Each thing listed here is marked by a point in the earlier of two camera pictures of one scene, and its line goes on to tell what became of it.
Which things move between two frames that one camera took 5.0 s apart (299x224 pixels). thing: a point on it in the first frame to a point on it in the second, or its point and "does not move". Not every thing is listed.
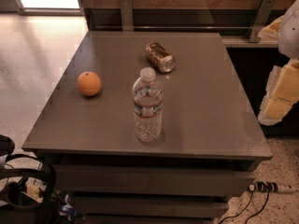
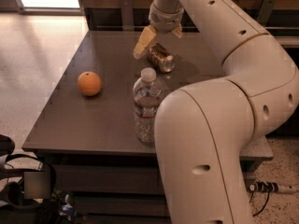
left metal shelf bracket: (126, 11) does not move
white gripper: (290, 32) to (165, 21)
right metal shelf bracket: (262, 18) does not move
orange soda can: (160, 57) does not move
